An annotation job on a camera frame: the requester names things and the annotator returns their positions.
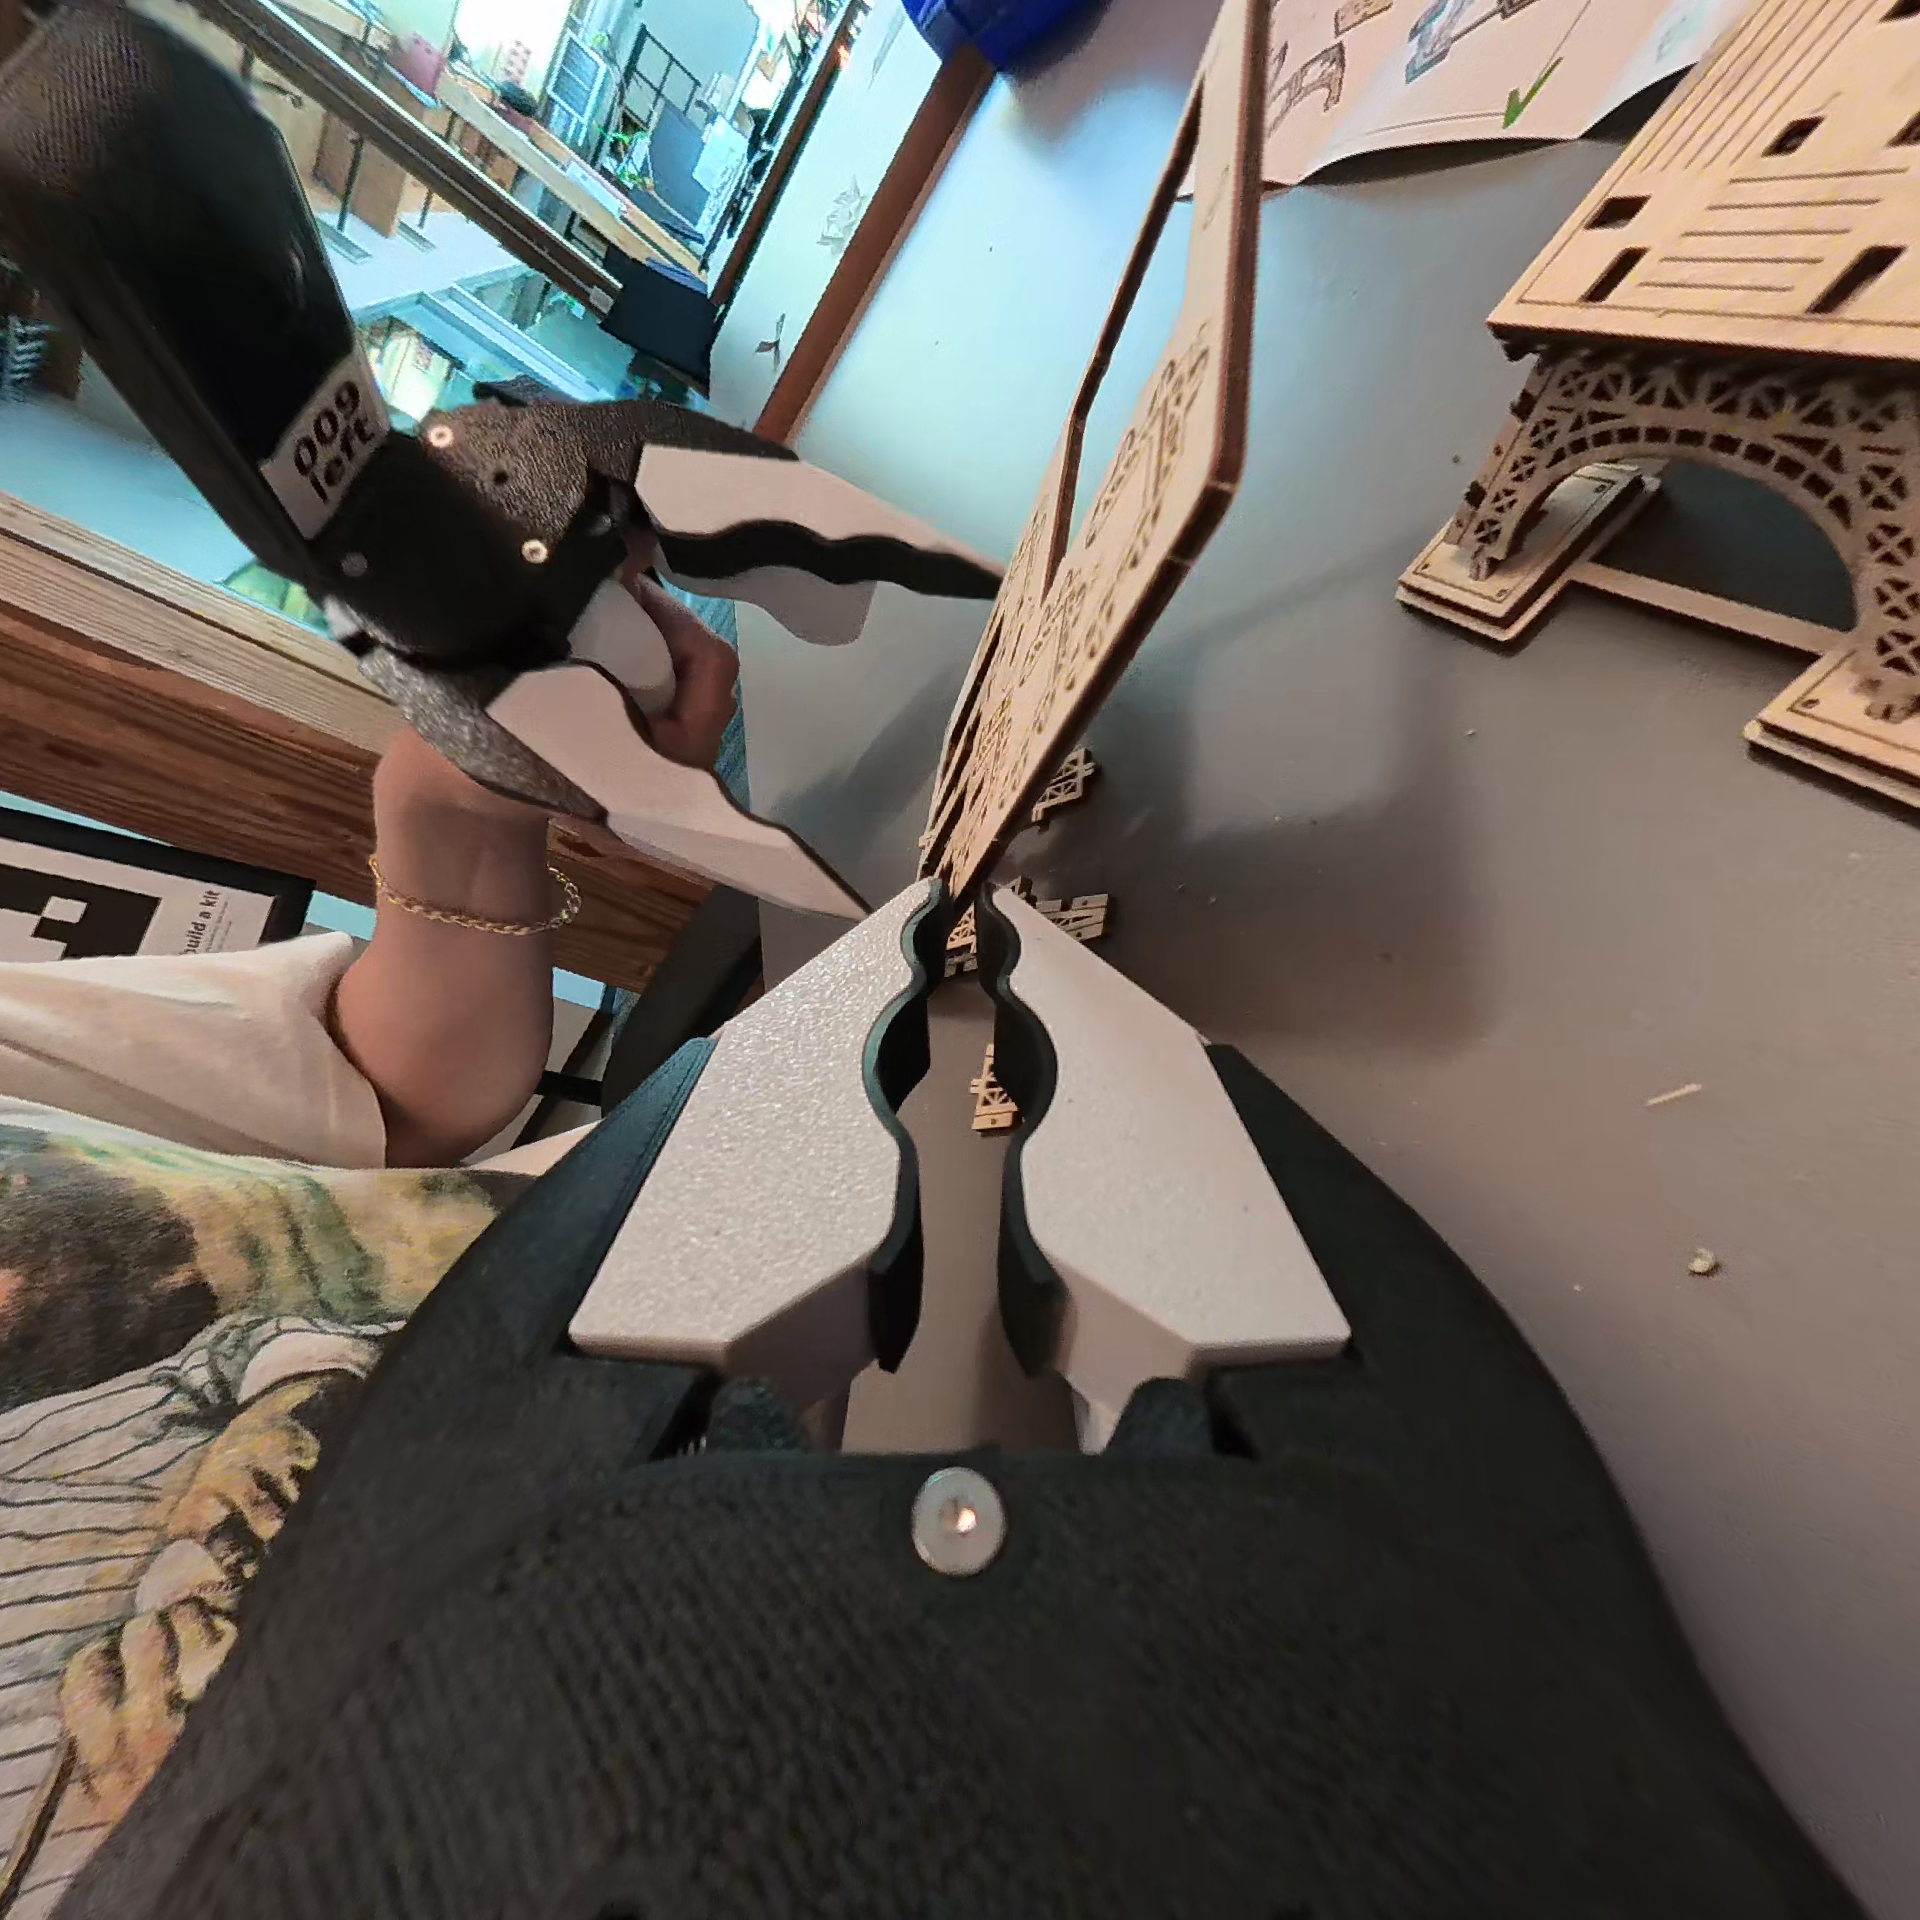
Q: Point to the person's printed shirt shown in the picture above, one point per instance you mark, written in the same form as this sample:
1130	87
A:
174	1350

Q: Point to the small wooden lattice piece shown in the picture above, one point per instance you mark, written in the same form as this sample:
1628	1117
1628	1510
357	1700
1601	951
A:
986	1107

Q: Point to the paper instruction sheet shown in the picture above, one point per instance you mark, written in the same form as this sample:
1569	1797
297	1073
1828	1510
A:
1435	123

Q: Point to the grey desk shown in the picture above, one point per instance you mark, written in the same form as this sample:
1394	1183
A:
1421	977

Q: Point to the wood splinter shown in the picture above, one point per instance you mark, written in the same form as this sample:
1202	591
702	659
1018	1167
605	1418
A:
1678	1099

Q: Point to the person's left forearm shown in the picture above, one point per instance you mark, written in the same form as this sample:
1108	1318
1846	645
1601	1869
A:
441	1053

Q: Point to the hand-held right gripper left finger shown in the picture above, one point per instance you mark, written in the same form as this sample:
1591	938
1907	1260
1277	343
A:
749	1197

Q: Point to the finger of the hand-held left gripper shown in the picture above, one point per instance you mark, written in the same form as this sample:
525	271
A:
582	719
749	490

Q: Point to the blue container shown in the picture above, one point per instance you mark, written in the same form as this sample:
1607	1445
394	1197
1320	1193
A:
1018	30

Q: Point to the wooden tower base model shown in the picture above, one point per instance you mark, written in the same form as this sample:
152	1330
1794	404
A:
1774	197

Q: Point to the person's left hand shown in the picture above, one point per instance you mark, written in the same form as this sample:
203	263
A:
470	812

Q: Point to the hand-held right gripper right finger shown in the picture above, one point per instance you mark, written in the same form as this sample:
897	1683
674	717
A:
1188	1197

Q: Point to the long wooden lattice piece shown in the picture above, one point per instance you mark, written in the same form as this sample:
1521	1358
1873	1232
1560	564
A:
1071	914
957	948
1071	786

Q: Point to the black white marker sign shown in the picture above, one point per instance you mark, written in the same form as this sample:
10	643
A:
93	902

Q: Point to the wooden puzzle sheet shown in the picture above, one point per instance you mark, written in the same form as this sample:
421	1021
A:
1143	499

